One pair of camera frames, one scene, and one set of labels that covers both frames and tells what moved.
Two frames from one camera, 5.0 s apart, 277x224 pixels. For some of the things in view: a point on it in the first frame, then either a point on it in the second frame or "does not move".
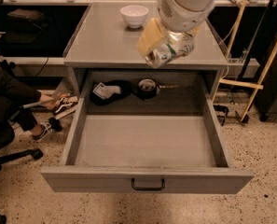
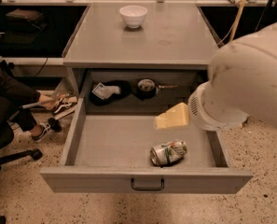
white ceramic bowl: [134, 16] does not move
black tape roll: [147, 89] does not move
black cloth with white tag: [109, 91] does not move
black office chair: [1, 139] does not move
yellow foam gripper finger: [151, 37] to [175, 117]
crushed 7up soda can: [177, 44] to [168, 153]
